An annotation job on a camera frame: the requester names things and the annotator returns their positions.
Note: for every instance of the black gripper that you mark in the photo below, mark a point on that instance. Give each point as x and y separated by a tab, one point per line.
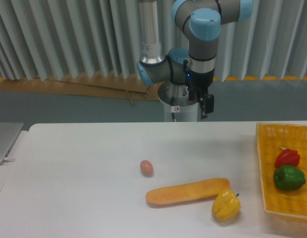
197	85

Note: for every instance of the red bell pepper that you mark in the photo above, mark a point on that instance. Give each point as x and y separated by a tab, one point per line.
287	157

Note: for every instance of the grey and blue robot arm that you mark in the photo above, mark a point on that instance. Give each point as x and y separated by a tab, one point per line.
185	74

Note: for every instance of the yellow bell pepper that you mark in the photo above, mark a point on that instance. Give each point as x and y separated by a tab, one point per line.
226	205

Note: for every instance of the green bell pepper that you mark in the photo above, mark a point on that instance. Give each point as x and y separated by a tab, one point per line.
288	178

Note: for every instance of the brown cardboard sheet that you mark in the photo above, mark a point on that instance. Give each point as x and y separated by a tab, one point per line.
98	86

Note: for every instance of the yellow woven basket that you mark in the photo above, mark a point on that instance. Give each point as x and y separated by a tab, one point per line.
271	138

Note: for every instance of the long bread baguette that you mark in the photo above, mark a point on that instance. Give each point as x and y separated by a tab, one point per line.
188	192

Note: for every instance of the brown egg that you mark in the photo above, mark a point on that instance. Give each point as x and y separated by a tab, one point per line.
146	168

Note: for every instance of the silver laptop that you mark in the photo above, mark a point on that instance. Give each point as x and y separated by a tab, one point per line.
9	133

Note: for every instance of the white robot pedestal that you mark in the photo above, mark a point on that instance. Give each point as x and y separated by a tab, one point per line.
177	107

